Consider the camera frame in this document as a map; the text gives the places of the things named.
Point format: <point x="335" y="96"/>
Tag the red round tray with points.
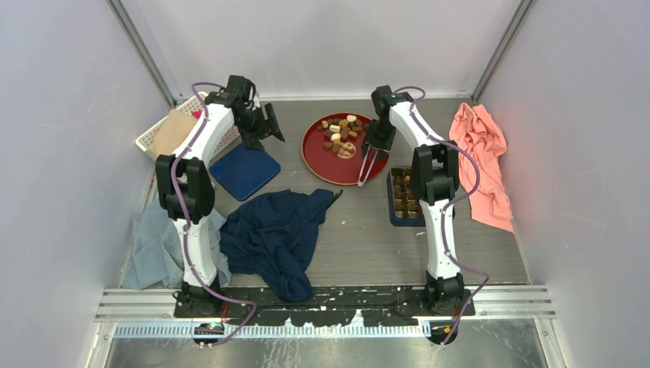
<point x="340" y="167"/>

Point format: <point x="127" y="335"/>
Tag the salmon pink cloth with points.
<point x="476" y="132"/>

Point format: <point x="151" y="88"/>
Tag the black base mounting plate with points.
<point x="378" y="306"/>

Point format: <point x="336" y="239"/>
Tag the blue chocolate tin box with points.
<point x="404" y="209"/>

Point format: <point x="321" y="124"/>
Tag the light blue cloth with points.
<point x="156" y="251"/>

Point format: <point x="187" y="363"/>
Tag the clear plastic metal tongs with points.
<point x="368" y="162"/>

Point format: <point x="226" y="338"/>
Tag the beige cloth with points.
<point x="176" y="127"/>

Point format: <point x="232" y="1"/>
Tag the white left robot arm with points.
<point x="184" y="186"/>

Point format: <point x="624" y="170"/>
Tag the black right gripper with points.
<point x="372" y="140"/>

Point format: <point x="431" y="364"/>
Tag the dark blue cloth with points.
<point x="274" y="236"/>

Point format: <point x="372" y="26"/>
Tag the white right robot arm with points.
<point x="434" y="181"/>

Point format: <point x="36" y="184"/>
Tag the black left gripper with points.
<point x="252" y="139"/>

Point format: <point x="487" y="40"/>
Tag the blue tin lid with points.
<point x="242" y="172"/>

